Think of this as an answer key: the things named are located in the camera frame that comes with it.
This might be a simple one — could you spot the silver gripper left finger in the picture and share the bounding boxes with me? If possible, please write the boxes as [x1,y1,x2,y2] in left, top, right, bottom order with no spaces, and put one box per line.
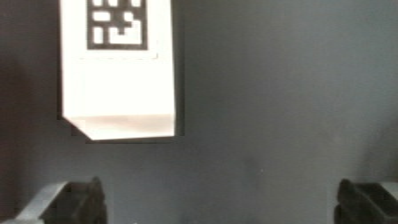
[11,177,109,224]

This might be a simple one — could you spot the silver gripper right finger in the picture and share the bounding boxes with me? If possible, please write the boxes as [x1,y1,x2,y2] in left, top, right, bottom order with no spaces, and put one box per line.
[335,179,398,224]

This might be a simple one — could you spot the white stool leg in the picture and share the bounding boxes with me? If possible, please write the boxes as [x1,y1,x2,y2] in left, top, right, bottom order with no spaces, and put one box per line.
[59,0,177,141]

